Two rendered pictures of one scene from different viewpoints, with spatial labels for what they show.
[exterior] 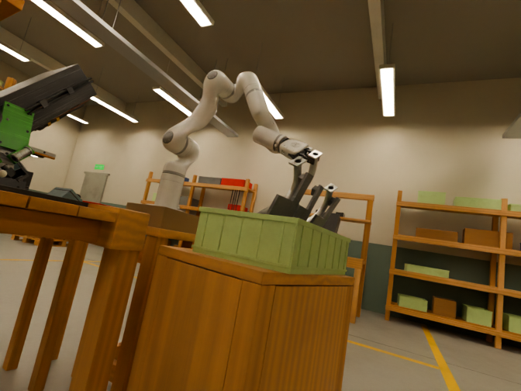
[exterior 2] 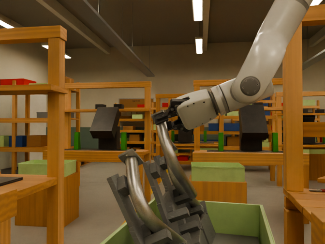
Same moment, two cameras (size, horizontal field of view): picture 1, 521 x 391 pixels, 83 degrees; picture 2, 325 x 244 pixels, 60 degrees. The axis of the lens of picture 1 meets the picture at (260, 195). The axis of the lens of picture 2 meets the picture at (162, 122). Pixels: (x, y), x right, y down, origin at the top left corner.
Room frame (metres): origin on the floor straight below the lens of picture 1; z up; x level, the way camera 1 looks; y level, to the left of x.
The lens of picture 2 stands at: (1.99, -0.45, 1.24)
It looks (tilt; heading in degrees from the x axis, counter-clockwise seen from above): 1 degrees up; 162
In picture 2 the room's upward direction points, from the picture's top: straight up
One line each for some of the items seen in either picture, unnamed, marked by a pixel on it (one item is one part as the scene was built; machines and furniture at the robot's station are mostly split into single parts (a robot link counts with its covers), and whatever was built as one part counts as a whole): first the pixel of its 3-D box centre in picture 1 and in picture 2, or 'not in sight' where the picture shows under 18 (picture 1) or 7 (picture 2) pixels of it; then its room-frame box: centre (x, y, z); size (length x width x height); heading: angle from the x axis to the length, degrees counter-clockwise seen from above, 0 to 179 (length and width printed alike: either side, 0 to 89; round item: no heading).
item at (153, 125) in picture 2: not in sight; (153, 130); (-8.57, 2.65, 1.11); 3.01 x 0.54 x 2.23; 64
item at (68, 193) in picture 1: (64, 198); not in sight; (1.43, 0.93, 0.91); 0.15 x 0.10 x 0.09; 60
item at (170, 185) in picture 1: (169, 192); not in sight; (1.55, 0.48, 1.04); 0.19 x 0.19 x 0.18
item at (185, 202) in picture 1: (191, 220); not in sight; (7.23, 1.56, 1.10); 3.01 x 0.55 x 2.20; 64
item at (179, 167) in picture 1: (182, 157); not in sight; (1.59, 0.46, 1.25); 0.19 x 0.12 x 0.24; 152
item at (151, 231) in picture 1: (160, 231); not in sight; (1.55, 0.48, 0.83); 0.32 x 0.32 x 0.04; 61
